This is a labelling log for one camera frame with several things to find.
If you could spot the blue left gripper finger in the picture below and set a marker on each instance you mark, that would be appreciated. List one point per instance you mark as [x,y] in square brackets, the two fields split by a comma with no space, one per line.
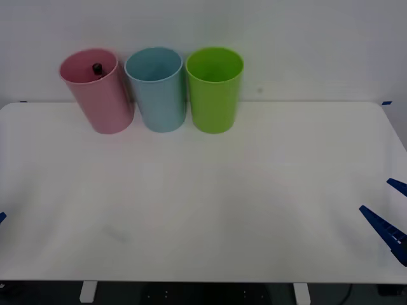
[2,218]

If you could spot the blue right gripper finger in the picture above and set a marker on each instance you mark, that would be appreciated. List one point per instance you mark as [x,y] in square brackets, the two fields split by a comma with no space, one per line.
[399,187]
[386,230]

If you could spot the dark plastic bottle black cap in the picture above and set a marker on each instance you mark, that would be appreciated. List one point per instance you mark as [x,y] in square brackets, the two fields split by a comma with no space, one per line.
[96,67]

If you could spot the white table leg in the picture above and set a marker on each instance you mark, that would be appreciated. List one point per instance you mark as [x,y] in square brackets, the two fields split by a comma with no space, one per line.
[301,293]
[88,291]

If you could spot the pink plastic bin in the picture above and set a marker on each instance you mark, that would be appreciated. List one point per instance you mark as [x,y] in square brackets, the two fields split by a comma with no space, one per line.
[105,105]

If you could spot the pale blue plastic bin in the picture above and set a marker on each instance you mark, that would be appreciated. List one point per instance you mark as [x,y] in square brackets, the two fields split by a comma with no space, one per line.
[160,105]

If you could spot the green plastic bin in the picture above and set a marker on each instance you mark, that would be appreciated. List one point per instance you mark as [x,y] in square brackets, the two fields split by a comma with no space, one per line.
[213,105]

